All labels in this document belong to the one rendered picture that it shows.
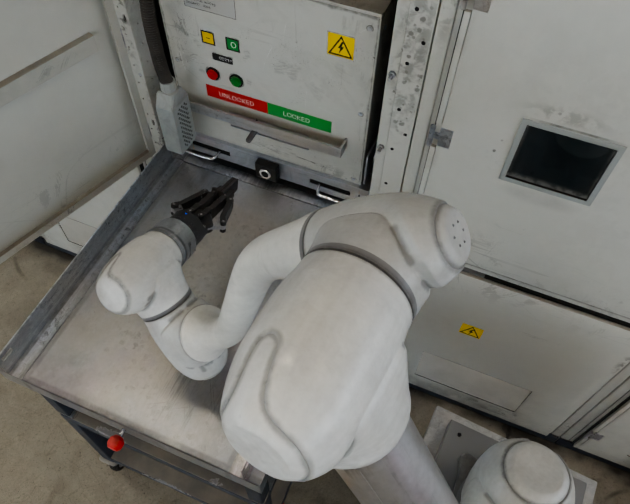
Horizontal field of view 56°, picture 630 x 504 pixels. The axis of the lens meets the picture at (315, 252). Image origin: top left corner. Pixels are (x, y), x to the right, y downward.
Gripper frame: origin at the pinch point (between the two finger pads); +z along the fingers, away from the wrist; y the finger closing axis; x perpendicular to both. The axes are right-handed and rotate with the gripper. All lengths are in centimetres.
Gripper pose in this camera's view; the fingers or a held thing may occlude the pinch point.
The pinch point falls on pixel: (227, 190)
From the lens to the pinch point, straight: 133.2
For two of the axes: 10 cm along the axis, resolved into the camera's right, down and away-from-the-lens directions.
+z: 3.6, -5.2, 7.8
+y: 9.2, 3.3, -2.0
